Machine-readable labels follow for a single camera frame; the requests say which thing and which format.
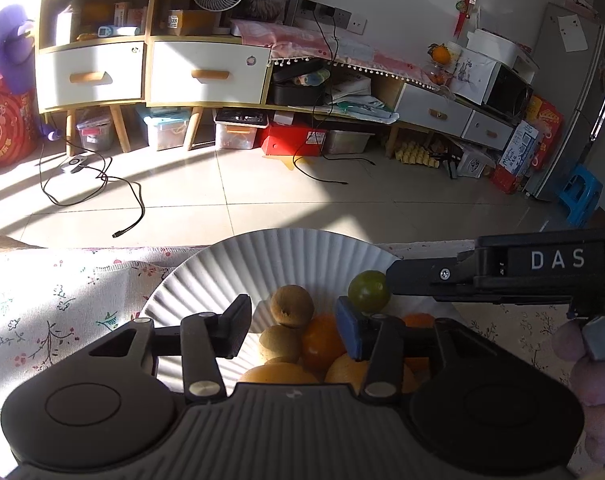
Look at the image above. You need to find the purple plush toy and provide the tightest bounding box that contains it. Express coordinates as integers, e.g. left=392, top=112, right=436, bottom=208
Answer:
left=0, top=4, right=37, bottom=93

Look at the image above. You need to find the blue and white carton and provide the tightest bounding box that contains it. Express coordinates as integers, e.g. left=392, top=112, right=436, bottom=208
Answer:
left=500, top=120, right=541, bottom=181

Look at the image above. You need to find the white printed box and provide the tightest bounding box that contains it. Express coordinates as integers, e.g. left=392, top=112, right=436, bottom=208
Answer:
left=457, top=147, right=498, bottom=178

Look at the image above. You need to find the red storage box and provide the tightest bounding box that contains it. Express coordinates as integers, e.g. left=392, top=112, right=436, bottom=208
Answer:
left=260, top=122, right=328, bottom=158

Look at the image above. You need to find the green cherry tomato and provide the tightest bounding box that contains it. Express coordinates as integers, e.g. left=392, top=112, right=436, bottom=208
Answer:
left=347, top=270, right=390, bottom=315

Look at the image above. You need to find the row of yellow bumpy objects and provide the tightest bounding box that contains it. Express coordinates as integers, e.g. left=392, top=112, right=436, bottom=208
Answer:
left=393, top=141, right=442, bottom=168

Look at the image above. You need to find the person's right hand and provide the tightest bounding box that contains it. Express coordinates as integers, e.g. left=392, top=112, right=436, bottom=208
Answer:
left=553, top=317, right=605, bottom=467

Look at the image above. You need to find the black hanging cable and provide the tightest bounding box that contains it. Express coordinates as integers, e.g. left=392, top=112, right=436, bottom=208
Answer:
left=292, top=10, right=376, bottom=186

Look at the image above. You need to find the floral tablecloth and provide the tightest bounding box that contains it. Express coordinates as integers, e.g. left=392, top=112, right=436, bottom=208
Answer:
left=0, top=242, right=605, bottom=480

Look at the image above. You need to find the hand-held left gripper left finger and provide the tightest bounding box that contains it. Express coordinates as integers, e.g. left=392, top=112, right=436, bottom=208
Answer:
left=90, top=294, right=253, bottom=403

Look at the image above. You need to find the white cabinet drawer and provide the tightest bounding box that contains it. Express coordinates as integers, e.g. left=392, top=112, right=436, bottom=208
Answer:
left=395, top=82, right=473, bottom=138
left=461, top=110, right=514, bottom=152
left=35, top=41, right=146, bottom=111
left=147, top=40, right=273, bottom=108

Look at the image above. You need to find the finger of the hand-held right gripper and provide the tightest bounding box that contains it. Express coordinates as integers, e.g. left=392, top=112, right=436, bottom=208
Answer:
left=385, top=249, right=478, bottom=303

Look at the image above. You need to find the grey clear storage box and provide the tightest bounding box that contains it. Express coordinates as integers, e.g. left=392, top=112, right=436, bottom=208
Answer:
left=325, top=130, right=376, bottom=157

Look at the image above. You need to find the pink tasselled cloth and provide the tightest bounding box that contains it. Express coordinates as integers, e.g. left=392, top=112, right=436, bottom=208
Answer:
left=230, top=19, right=441, bottom=92

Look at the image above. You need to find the black floor cable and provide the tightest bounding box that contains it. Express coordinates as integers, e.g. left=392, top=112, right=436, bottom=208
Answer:
left=38, top=140, right=146, bottom=238

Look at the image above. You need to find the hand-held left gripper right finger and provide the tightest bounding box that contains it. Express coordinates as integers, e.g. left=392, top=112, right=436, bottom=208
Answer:
left=335, top=296, right=501, bottom=403

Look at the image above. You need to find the glass bowl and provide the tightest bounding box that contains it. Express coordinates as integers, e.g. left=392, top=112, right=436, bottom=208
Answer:
left=423, top=60, right=456, bottom=93

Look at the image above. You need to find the wooden cabinet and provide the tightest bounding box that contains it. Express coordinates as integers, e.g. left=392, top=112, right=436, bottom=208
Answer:
left=35, top=0, right=516, bottom=153

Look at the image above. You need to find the cardboard box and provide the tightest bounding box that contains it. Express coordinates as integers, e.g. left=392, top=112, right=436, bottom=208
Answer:
left=167, top=9, right=220, bottom=37

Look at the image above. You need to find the black lid storage box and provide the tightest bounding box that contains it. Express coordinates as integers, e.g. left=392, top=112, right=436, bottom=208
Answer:
left=215, top=108, right=269, bottom=151

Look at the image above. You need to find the drawing on paper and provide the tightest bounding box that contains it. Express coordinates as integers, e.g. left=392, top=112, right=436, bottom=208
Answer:
left=450, top=45, right=498, bottom=106

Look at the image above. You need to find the white power strip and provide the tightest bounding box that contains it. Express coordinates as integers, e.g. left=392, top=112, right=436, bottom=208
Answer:
left=58, top=155, right=89, bottom=175

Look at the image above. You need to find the teal lid storage box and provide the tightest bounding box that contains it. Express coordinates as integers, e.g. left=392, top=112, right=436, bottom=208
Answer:
left=136, top=106, right=190, bottom=152

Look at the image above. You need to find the large yellow round fruit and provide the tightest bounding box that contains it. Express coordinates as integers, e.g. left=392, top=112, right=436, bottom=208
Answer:
left=238, top=362, right=321, bottom=386
left=324, top=352, right=418, bottom=395

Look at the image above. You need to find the white ribbed plate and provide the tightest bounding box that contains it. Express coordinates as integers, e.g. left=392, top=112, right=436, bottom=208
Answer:
left=141, top=228, right=466, bottom=376

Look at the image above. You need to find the mandarin orange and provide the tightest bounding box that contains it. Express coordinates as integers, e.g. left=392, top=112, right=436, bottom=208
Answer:
left=401, top=312, right=436, bottom=331

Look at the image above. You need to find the red and yellow carton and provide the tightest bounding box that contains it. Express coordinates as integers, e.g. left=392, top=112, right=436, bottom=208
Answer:
left=525, top=95, right=564, bottom=171

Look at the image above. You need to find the orange cherry tomato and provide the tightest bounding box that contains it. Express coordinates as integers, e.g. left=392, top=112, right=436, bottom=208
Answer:
left=300, top=313, right=348, bottom=373

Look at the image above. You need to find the grey refrigerator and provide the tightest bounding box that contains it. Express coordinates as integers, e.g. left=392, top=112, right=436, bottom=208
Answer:
left=525, top=2, right=605, bottom=203

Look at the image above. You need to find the blue plastic stool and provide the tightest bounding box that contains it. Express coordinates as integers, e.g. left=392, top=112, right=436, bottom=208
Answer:
left=557, top=162, right=604, bottom=228

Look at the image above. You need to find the wall socket panel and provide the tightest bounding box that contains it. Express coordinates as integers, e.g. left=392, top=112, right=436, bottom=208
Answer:
left=300, top=0, right=368, bottom=33

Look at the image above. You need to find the black container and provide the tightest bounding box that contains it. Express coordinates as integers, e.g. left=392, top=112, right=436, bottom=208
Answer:
left=271, top=60, right=333, bottom=107

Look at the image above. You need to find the white microwave oven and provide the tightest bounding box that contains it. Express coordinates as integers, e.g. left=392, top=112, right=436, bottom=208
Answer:
left=483, top=62, right=534, bottom=121

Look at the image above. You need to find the brown kiwi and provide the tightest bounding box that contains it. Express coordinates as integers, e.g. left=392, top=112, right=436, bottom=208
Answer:
left=270, top=284, right=315, bottom=329

